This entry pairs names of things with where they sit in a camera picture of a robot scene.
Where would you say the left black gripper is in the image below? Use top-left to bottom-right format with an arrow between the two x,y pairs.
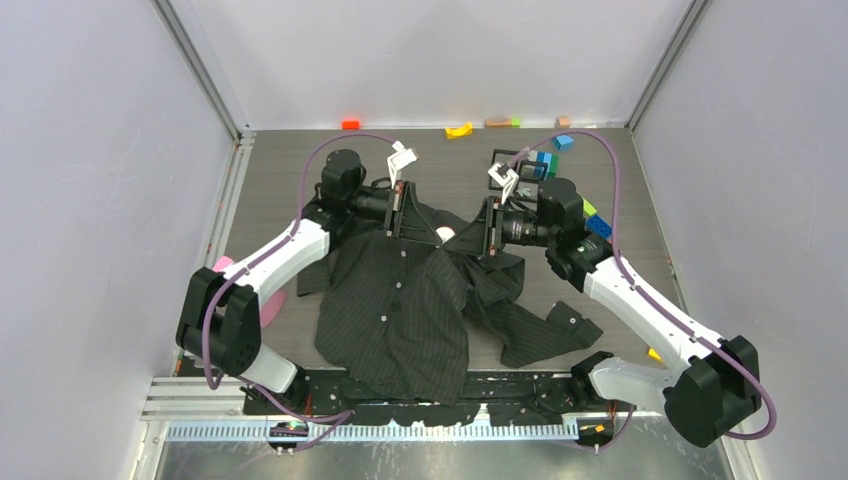
347,181 -> 443,247

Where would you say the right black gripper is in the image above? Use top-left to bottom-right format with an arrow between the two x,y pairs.
446,195 -> 558,257

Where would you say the orange round brooch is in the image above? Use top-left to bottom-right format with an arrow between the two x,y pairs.
436,226 -> 456,244

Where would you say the black pinstriped shirt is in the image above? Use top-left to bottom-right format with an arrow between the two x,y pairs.
297,219 -> 602,392

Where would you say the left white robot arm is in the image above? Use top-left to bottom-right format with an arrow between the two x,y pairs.
176,142 -> 418,414

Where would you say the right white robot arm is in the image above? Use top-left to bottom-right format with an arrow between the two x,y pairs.
437,178 -> 773,447

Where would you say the black brooch box left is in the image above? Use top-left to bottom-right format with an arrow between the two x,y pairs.
490,149 -> 522,172

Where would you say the black brooch box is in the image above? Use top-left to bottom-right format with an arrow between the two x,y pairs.
514,160 -> 545,203
490,149 -> 522,172

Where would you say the black brooch box right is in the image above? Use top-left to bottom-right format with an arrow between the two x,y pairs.
514,160 -> 545,203

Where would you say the blue green block stack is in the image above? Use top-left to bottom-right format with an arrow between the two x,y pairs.
524,150 -> 559,181

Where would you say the yellow arch block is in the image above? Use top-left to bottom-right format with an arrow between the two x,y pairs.
444,122 -> 474,140

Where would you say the lime green brick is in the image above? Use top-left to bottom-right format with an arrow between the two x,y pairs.
583,199 -> 597,218

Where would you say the brown wooden block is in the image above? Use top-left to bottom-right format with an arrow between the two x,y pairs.
484,117 -> 513,128

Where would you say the blue lego brick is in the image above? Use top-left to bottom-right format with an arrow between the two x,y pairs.
585,214 -> 613,240

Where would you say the blue wedge block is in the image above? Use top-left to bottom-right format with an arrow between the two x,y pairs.
551,135 -> 575,152

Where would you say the yellow brick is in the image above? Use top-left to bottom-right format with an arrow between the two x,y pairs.
647,348 -> 663,363

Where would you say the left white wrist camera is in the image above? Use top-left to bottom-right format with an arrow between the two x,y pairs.
387,141 -> 419,188

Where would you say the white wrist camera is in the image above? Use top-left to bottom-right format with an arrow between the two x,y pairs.
387,141 -> 419,188
487,162 -> 520,205

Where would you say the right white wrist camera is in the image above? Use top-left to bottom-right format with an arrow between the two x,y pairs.
487,162 -> 520,205

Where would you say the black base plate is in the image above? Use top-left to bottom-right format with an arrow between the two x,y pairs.
241,370 -> 629,427

